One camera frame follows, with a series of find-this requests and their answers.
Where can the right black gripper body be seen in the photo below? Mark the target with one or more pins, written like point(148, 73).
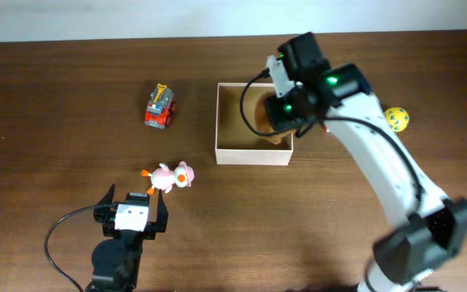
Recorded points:
point(285, 109)

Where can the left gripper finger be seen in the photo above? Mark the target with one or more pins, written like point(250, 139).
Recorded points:
point(107, 199)
point(161, 212)

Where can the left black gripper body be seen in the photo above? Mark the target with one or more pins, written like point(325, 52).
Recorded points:
point(105, 216)

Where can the white pink toy duck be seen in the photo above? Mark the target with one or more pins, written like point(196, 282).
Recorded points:
point(163, 178)

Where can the brown plush toy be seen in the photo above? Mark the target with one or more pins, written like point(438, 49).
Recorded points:
point(262, 123)

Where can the pink cardboard box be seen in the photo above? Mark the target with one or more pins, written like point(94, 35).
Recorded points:
point(235, 144)

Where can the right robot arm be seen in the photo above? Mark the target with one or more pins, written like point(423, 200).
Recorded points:
point(428, 228)

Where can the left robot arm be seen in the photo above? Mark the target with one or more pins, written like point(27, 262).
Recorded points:
point(116, 263)

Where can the yellow lettered ball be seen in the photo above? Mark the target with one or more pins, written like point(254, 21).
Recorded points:
point(397, 118)

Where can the red toy fire truck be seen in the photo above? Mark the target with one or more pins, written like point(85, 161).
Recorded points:
point(160, 107)

